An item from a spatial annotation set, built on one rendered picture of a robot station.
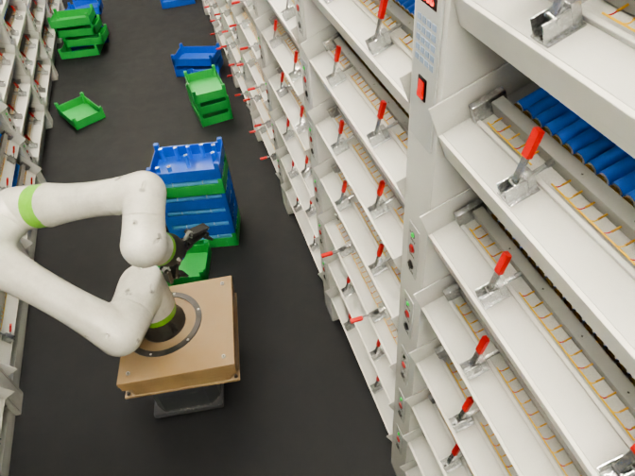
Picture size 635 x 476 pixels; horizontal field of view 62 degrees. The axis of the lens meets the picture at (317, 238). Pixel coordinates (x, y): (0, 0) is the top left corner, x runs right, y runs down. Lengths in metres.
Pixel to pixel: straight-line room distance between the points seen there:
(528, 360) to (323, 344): 1.43
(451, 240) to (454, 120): 0.21
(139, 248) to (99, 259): 1.43
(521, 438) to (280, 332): 1.40
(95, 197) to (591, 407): 1.14
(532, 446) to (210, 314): 1.17
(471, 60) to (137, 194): 0.85
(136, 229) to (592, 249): 0.99
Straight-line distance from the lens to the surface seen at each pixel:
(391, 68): 0.94
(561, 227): 0.64
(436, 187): 0.84
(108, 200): 1.38
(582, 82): 0.52
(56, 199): 1.50
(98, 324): 1.55
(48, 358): 2.44
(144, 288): 1.62
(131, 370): 1.77
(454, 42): 0.72
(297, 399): 2.01
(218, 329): 1.75
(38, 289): 1.54
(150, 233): 1.30
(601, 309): 0.58
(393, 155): 1.05
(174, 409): 2.06
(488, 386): 0.95
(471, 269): 0.84
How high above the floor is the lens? 1.75
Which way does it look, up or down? 44 degrees down
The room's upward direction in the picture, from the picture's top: 6 degrees counter-clockwise
